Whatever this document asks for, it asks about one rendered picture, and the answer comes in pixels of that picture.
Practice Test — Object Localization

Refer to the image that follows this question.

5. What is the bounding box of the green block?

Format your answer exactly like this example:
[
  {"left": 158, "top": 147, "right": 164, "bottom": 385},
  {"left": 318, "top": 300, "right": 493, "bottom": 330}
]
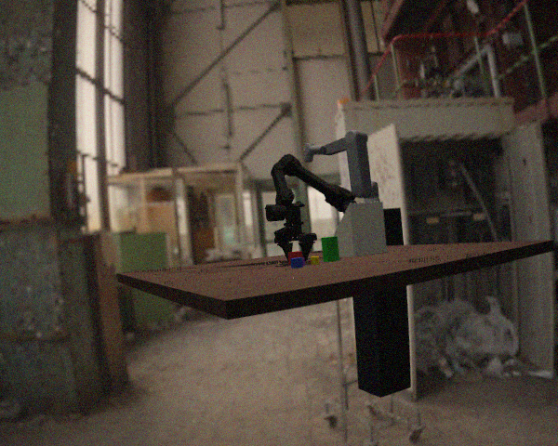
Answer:
[
  {"left": 321, "top": 237, "right": 339, "bottom": 250},
  {"left": 323, "top": 249, "right": 339, "bottom": 262}
]

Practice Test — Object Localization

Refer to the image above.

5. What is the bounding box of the blue block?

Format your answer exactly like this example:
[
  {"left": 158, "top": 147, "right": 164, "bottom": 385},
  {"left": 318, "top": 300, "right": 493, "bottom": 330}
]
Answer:
[{"left": 290, "top": 257, "right": 303, "bottom": 269}]

